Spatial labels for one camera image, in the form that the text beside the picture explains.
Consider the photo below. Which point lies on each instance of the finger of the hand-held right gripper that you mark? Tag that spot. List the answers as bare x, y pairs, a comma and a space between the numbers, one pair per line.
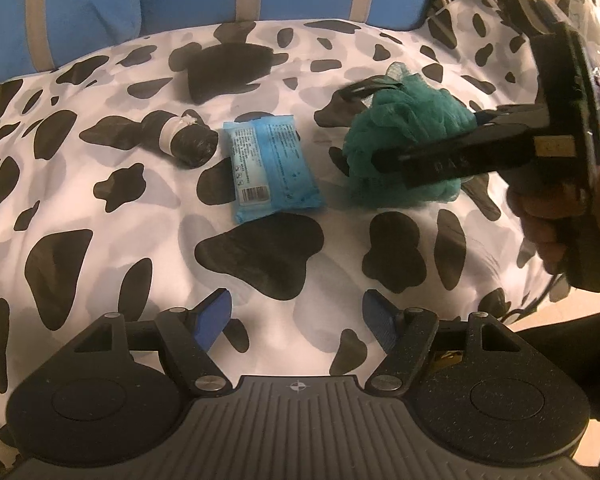
510, 116
455, 160

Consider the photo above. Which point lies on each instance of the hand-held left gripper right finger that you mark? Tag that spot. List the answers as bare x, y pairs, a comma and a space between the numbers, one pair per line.
380, 320

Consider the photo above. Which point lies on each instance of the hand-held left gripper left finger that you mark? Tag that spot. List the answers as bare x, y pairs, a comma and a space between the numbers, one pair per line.
212, 317

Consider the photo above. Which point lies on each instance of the teal mesh bath sponge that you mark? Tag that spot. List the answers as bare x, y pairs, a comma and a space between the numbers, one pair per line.
380, 125

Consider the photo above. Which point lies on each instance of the blue wet wipes pack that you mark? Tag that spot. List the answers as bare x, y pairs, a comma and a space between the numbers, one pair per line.
275, 165

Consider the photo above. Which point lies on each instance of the black garbage bag roll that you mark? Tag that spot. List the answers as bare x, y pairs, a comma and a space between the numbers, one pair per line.
185, 140

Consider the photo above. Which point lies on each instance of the person's right hand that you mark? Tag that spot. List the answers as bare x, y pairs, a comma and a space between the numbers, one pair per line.
535, 225

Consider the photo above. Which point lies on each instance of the cow print blanket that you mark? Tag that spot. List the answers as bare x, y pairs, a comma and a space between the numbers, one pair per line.
130, 210

